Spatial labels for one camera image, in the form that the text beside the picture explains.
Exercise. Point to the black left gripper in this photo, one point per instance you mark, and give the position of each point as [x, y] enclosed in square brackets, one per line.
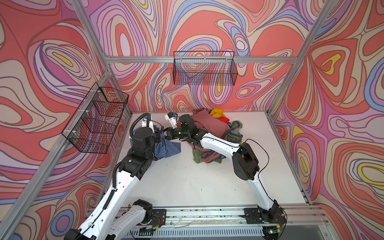
[155, 137]

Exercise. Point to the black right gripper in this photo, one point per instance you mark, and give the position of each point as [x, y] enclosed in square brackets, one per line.
[169, 132]

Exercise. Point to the blue plaid shirt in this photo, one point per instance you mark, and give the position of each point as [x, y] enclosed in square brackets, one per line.
[163, 148]

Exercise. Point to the pink printed t-shirt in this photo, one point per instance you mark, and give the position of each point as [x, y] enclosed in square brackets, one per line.
[203, 120]

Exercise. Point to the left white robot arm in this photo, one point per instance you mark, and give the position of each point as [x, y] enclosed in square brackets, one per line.
[103, 223]

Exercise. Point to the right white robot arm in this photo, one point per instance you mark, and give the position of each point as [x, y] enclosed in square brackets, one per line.
[245, 162]

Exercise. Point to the yellow cloth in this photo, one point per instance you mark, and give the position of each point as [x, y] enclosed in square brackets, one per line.
[217, 113]

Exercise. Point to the red cloth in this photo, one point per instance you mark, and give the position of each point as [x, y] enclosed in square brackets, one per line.
[224, 120]

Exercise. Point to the green shirt blue trim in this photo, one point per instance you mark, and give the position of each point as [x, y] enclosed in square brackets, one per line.
[234, 129]

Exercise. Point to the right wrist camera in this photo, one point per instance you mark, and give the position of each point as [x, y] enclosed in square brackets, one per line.
[172, 118]

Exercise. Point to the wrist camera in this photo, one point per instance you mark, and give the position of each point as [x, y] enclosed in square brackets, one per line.
[172, 118]
[147, 121]

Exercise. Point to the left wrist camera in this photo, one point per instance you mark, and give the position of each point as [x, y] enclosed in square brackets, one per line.
[147, 121]

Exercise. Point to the left wire basket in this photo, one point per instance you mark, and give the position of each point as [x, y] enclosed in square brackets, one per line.
[100, 114]

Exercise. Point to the wire basket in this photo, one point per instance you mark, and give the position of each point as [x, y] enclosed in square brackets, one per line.
[100, 114]
[207, 68]

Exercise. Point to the back wire basket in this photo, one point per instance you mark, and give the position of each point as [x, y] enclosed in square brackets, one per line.
[207, 68]

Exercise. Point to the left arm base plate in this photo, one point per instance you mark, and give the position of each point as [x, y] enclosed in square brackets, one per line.
[156, 217]

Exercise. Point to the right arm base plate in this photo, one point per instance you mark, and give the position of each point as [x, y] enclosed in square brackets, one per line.
[260, 216]

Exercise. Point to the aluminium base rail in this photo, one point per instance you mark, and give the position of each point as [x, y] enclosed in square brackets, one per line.
[226, 220]

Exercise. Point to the aluminium frame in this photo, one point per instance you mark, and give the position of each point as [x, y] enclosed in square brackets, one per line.
[48, 64]

